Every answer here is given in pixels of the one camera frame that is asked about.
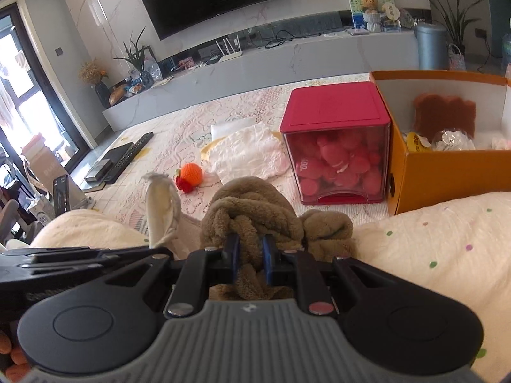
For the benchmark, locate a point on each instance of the white folded cloth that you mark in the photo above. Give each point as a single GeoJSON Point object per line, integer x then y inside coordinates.
{"type": "Point", "coordinates": [243, 147]}

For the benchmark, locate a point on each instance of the brown sponge pad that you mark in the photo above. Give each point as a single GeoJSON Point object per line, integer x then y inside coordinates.
{"type": "Point", "coordinates": [434, 113]}

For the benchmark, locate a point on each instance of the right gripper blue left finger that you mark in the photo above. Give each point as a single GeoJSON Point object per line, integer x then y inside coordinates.
{"type": "Point", "coordinates": [205, 268]}

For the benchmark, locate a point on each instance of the white wifi router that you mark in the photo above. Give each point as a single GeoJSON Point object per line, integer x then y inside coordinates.
{"type": "Point", "coordinates": [229, 47]}

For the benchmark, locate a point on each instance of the orange crochet fruit toy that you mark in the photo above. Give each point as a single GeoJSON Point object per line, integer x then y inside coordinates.
{"type": "Point", "coordinates": [188, 177]}

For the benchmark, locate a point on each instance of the blue-grey trash bin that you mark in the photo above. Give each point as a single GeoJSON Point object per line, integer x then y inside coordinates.
{"type": "Point", "coordinates": [432, 46]}

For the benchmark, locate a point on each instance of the green plant in vase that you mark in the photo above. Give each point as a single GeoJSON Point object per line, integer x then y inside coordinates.
{"type": "Point", "coordinates": [135, 54]}

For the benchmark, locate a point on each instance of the black remote control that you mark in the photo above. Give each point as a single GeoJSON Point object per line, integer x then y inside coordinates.
{"type": "Point", "coordinates": [127, 158]}

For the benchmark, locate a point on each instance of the tall green floor plant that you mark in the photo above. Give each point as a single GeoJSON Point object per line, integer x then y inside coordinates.
{"type": "Point", "coordinates": [455, 18]}

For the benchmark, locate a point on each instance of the clear bag with white ribbon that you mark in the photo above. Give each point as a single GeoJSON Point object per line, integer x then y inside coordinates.
{"type": "Point", "coordinates": [452, 140]}

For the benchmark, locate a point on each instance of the red transparent storage box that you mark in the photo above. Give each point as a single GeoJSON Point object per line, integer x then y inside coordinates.
{"type": "Point", "coordinates": [338, 138]}

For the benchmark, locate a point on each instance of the teddy bear bouquet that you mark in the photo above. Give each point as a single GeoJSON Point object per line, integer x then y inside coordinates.
{"type": "Point", "coordinates": [372, 16]}

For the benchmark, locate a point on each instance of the dried yellow flowers vase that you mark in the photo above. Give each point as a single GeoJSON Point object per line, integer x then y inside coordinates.
{"type": "Point", "coordinates": [93, 74]}

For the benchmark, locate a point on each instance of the blue water jug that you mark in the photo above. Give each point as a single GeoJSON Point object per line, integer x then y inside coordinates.
{"type": "Point", "coordinates": [506, 51]}

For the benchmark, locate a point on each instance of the white marble tv cabinet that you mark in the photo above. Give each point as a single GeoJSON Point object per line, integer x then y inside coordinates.
{"type": "Point", "coordinates": [296, 60]}

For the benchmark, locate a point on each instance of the yellow snack packet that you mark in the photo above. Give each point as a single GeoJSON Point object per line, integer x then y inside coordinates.
{"type": "Point", "coordinates": [417, 143]}

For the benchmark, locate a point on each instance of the woven pink basket bag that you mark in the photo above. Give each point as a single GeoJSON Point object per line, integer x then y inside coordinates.
{"type": "Point", "coordinates": [456, 58]}

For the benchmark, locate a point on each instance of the patterned lace tablecloth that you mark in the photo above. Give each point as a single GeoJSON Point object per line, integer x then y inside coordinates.
{"type": "Point", "coordinates": [179, 137]}

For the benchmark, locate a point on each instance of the small grey box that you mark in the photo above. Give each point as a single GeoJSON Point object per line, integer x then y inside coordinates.
{"type": "Point", "coordinates": [99, 171]}

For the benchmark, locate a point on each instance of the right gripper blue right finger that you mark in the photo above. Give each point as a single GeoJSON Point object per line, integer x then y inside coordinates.
{"type": "Point", "coordinates": [299, 271]}

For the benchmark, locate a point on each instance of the orange cardboard box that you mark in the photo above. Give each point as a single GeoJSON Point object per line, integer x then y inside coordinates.
{"type": "Point", "coordinates": [421, 179]}

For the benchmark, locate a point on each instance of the cream fabric pouch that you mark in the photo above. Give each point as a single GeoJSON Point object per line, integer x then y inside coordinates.
{"type": "Point", "coordinates": [163, 209]}

